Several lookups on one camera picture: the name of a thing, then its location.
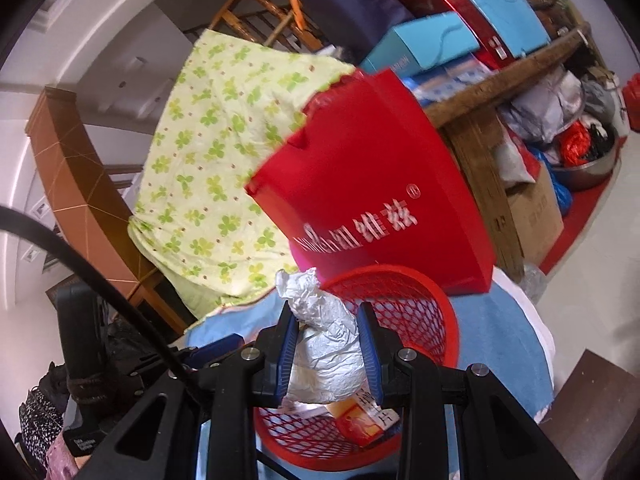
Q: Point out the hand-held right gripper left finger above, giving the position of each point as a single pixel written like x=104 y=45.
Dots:
x=286 y=355

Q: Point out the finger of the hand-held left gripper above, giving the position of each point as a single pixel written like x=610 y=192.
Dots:
x=220 y=350

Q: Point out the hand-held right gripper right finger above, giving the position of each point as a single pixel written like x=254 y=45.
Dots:
x=371 y=360

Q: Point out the white tissue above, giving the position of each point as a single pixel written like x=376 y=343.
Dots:
x=320 y=320

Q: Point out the orange white medicine box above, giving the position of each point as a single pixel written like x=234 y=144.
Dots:
x=367 y=417

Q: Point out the red mesh plastic basket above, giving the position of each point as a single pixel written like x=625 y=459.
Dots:
x=400 y=300

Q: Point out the wooden cabinet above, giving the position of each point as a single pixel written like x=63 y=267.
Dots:
x=150 y=300

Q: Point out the black white floral garment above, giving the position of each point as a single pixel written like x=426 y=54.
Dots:
x=40 y=425

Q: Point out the pink orange striped scarf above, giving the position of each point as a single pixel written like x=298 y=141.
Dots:
x=62 y=455

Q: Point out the blue towel blanket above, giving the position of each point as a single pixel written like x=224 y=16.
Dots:
x=500 y=340

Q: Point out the red tote bag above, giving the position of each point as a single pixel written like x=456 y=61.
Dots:
x=380 y=185

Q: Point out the green clover print blanket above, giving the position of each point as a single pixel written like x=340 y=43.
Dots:
x=215 y=160

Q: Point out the brown cardboard box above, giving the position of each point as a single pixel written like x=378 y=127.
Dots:
x=535 y=215

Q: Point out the brown stool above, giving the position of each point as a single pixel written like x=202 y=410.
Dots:
x=595 y=410

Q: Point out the blue plastic bag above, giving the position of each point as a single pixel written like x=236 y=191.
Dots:
x=557 y=190

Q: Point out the red floor mat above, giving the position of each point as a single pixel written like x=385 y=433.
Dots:
x=585 y=220

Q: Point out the wooden bench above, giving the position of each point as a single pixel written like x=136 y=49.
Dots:
x=480 y=125

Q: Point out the large red plastic bag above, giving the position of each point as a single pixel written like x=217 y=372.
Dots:
x=325 y=97

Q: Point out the metal basin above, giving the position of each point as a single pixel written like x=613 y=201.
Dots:
x=590 y=170

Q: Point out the blue white packets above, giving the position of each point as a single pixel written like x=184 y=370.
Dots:
x=450 y=77

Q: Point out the orange red plastic bag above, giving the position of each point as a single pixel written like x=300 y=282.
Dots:
x=575 y=145

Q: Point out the grey plastic bag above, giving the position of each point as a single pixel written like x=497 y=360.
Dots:
x=545 y=105

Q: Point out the teal cardboard box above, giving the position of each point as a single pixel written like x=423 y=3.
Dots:
x=425 y=40

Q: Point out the wooden chair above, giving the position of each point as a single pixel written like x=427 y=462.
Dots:
x=250 y=10

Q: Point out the navy bag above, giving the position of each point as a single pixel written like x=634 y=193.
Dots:
x=345 y=5

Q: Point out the red gift box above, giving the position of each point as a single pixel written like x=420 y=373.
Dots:
x=450 y=5

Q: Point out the light blue box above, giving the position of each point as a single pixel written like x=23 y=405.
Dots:
x=505 y=10

